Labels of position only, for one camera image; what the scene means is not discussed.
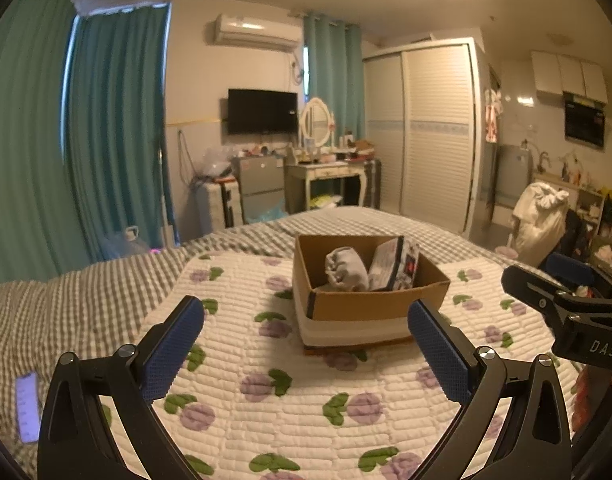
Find smartphone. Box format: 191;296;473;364
16;372;41;444

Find oval white vanity mirror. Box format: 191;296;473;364
299;97;334;148

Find white stuffed bag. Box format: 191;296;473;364
511;182;571;267

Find pink hanging cloth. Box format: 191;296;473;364
483;89;502;145

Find blue plastic bag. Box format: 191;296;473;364
247;200;289;225

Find white air conditioner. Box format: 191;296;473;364
206;14;303;52

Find white dressing table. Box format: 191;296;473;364
285;159;367;213

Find black range hood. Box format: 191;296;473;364
563;92;608;150

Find clear plastic bag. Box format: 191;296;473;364
198;147;235;179

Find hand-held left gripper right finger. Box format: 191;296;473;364
407;298;572;480

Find wide teal curtain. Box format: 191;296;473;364
0;0;94;291

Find clear water jug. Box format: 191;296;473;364
103;226;150;262

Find white floral quilt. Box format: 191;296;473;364
93;252;582;480

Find dark suitcase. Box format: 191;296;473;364
363;159;383;209

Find white wall cabinets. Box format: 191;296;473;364
530;50;609;106

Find brown cardboard box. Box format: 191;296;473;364
292;234;451;352

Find black packet with white label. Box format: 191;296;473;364
368;236;421;291

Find black wall television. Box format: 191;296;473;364
228;88;299;136

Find person's right hand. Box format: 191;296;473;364
573;367;612;433

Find cluttered white shelf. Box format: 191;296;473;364
576;187;609;241

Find teal window curtain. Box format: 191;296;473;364
66;2;179;256

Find white suitcase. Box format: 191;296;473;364
201;180;245;233

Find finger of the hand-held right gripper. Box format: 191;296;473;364
501;264;574;317
543;252;612;302

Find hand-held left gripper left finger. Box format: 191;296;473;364
37;295;207;480

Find grey mini fridge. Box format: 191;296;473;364
232;154;287;223

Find white sliding wardrobe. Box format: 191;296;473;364
362;37;479;236

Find dark chair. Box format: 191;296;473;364
551;209;594;266

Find grey washing machine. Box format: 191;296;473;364
495;144;533;209

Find white grey sock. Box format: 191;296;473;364
325;246;371;292

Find narrow teal curtain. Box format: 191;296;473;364
302;10;365;141

